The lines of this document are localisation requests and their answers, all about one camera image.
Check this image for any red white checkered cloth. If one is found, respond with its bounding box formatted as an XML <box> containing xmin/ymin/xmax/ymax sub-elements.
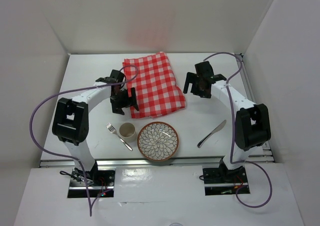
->
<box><xmin>122</xmin><ymin>52</ymin><xmax>186</xmax><ymax>119</ymax></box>

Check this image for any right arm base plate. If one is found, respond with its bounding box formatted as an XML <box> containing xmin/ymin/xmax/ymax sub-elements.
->
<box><xmin>199</xmin><ymin>167</ymin><xmax>250</xmax><ymax>196</ymax></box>

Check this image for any silver table knife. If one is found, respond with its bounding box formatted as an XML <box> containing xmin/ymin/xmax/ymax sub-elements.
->
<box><xmin>196</xmin><ymin>120</ymin><xmax>227</xmax><ymax>148</ymax></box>

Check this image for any silver fork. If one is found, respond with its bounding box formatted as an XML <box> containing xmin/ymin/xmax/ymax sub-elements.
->
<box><xmin>106</xmin><ymin>123</ymin><xmax>133</xmax><ymax>151</ymax></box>

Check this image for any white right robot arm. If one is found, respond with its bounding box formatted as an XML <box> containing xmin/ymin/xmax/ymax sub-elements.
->
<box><xmin>194</xmin><ymin>61</ymin><xmax>271</xmax><ymax>182</ymax></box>

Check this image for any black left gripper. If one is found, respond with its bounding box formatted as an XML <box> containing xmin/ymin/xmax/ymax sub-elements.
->
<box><xmin>109</xmin><ymin>87</ymin><xmax>138</xmax><ymax>115</ymax></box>

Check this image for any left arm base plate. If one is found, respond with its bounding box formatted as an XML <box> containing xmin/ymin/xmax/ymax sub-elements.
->
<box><xmin>59</xmin><ymin>169</ymin><xmax>116</xmax><ymax>198</ymax></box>

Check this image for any beige cup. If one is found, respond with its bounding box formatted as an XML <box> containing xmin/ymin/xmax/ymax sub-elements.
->
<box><xmin>119</xmin><ymin>122</ymin><xmax>137</xmax><ymax>143</ymax></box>

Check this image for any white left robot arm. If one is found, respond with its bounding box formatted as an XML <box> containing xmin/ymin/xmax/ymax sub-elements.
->
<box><xmin>52</xmin><ymin>70</ymin><xmax>139</xmax><ymax>185</ymax></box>

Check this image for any floral patterned ceramic bowl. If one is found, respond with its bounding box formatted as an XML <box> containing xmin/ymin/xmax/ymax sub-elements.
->
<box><xmin>137</xmin><ymin>121</ymin><xmax>180</xmax><ymax>162</ymax></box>

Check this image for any aluminium frame rail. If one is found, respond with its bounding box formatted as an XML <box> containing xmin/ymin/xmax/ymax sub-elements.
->
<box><xmin>38</xmin><ymin>52</ymin><xmax>275</xmax><ymax>168</ymax></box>

